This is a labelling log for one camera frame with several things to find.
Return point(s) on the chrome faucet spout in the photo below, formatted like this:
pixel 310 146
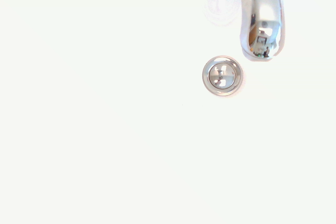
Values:
pixel 265 3

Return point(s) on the white ceramic sink basin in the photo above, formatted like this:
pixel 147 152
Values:
pixel 105 116

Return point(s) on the chrome sink drain stopper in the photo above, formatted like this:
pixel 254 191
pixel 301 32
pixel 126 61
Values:
pixel 222 75

